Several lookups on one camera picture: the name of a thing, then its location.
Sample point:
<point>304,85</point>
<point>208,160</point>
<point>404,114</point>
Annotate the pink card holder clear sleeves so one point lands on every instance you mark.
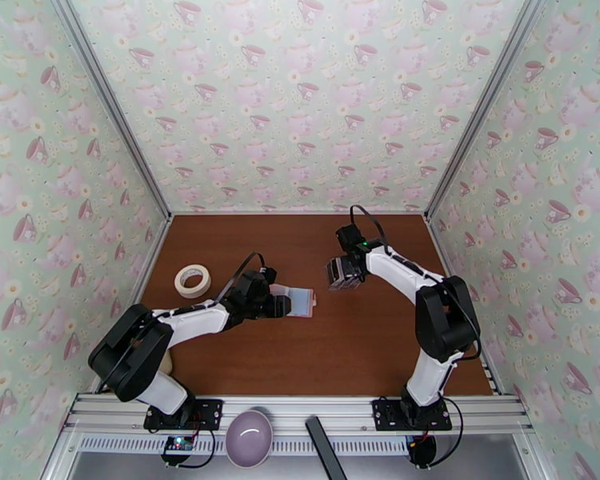
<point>302,301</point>

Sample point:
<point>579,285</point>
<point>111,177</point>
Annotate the aluminium back rail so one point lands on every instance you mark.
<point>300,213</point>

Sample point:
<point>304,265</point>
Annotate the beige round object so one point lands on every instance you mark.
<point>168,364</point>

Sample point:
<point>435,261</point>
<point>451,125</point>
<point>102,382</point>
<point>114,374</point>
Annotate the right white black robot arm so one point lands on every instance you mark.
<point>427,373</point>

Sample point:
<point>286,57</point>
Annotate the aluminium front frame rail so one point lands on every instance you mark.
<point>290,411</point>

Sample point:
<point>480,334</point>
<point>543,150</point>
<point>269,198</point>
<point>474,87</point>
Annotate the black round controller mount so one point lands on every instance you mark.
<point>422,453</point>

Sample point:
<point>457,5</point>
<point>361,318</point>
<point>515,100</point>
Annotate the perforated metal strip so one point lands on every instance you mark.
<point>290,446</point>

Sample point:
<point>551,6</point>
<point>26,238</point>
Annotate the black flat bar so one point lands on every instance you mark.
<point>325,448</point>

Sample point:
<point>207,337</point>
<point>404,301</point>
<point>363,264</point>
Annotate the green circuit board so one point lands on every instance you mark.
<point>177,445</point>

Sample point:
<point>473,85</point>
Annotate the aluminium side rail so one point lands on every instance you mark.
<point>152,261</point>
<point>490,378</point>

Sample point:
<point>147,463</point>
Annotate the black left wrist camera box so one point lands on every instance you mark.
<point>257,282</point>

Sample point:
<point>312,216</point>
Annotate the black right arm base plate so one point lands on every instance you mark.
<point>385,413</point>

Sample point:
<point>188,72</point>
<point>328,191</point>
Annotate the purple bowl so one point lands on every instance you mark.
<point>249,438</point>

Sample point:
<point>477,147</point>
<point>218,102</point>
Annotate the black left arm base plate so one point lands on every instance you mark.
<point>210,413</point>

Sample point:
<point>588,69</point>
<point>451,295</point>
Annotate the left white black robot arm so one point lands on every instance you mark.
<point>195,321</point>

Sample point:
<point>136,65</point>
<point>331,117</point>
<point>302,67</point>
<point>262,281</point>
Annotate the white masking tape roll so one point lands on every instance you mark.
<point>192,293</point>

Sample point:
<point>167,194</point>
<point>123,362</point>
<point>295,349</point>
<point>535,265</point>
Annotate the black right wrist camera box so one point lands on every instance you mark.
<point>350,238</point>

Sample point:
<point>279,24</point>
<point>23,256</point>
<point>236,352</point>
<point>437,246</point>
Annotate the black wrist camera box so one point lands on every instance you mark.
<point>257,282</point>
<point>350,238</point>

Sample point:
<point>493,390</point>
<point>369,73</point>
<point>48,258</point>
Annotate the aluminium frame post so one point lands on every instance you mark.
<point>485,108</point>
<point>110,101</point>

